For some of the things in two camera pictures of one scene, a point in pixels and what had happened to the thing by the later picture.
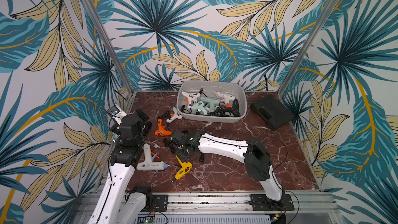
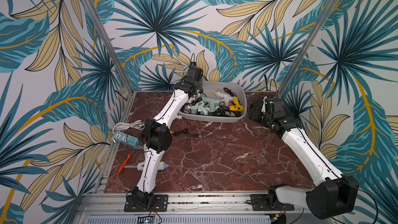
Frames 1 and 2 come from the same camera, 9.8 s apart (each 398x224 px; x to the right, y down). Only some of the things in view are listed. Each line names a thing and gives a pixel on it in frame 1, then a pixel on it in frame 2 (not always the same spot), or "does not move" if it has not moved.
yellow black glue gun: (185, 168) → (238, 107)
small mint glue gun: (200, 105) does not move
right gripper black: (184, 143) → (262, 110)
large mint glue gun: (212, 101) does not move
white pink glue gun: (226, 97) does not move
